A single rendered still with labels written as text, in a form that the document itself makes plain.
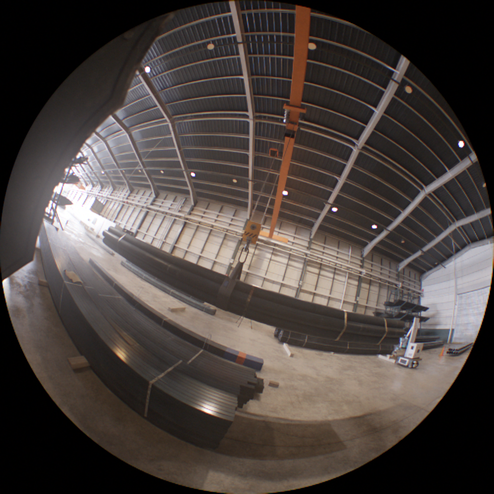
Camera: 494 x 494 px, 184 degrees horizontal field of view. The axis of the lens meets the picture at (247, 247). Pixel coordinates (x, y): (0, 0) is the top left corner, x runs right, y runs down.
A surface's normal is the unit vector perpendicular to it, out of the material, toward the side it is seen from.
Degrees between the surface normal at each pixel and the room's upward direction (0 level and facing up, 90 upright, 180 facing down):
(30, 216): 120
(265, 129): 170
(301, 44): 180
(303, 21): 180
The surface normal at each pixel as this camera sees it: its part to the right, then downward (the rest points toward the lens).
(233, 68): -0.31, 0.94
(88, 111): 0.66, 0.73
